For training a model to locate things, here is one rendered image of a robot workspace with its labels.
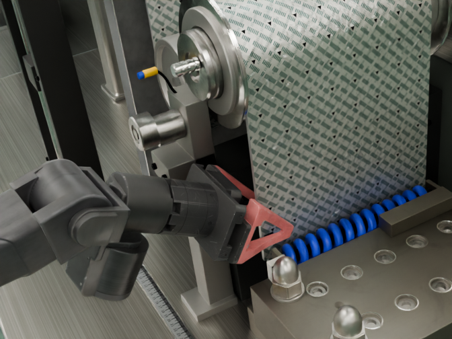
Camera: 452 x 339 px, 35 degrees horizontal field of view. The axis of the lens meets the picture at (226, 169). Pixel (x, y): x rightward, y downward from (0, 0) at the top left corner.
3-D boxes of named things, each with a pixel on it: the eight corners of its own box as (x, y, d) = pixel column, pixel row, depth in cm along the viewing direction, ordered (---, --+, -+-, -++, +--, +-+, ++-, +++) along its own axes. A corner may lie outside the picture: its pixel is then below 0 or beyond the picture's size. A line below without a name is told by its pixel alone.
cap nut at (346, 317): (322, 338, 70) (319, 305, 67) (352, 323, 71) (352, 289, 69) (344, 362, 67) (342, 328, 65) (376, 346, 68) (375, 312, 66)
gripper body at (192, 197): (230, 264, 73) (167, 260, 69) (187, 215, 81) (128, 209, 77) (252, 208, 71) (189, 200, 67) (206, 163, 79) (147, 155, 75)
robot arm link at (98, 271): (81, 214, 60) (39, 164, 66) (44, 323, 64) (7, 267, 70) (189, 213, 69) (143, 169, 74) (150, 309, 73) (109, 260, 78)
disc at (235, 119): (189, 99, 84) (169, -24, 76) (193, 97, 84) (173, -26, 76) (251, 151, 73) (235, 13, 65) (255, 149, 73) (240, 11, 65)
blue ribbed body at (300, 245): (276, 265, 83) (273, 241, 81) (421, 198, 90) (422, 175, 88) (292, 282, 80) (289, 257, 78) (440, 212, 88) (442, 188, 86)
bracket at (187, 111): (178, 302, 96) (135, 99, 79) (220, 283, 98) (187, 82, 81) (194, 325, 92) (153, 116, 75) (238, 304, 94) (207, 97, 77)
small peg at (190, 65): (168, 66, 71) (172, 62, 70) (194, 58, 72) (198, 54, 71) (173, 79, 71) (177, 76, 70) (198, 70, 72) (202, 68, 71)
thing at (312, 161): (262, 258, 83) (245, 119, 72) (422, 186, 90) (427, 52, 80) (264, 261, 82) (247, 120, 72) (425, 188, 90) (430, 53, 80)
